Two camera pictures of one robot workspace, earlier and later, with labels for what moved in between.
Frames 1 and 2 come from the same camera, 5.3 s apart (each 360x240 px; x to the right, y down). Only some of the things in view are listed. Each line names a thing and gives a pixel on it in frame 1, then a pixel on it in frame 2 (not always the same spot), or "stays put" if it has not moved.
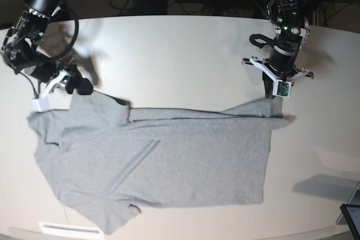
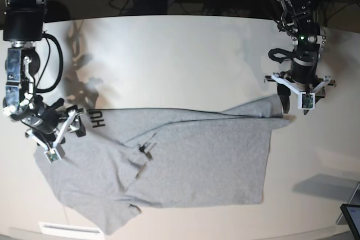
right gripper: [282, 57] → [303, 71]
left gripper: [46, 70] → [44, 124]
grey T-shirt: [110, 160] stays put
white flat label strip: [68, 230] stays put
